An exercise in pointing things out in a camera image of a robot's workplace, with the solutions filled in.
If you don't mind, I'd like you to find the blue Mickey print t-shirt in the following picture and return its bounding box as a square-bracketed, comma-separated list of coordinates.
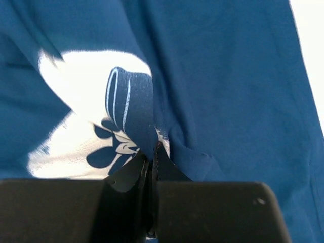
[1, 1, 323, 242]

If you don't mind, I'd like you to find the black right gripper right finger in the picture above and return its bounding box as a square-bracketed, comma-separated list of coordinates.
[151, 144, 291, 242]

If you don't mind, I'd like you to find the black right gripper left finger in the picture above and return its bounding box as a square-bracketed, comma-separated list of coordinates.
[1, 153, 148, 242]

